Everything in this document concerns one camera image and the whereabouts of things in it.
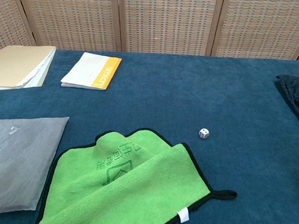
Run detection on white die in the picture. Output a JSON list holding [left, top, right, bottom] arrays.
[[198, 127, 210, 140]]

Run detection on dark dotted cloth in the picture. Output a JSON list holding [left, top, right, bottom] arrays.
[[272, 73, 299, 134]]

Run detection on dark blue plush tablecloth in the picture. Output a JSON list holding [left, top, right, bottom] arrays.
[[0, 41, 299, 224]]

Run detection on green microfibre towel black trim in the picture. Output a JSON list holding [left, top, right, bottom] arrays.
[[34, 122, 242, 224]]

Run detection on white and orange booklet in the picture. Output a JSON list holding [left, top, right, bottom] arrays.
[[60, 50, 123, 92]]

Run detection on kraft paper folder with papers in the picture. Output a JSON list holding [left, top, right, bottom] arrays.
[[0, 43, 57, 95]]

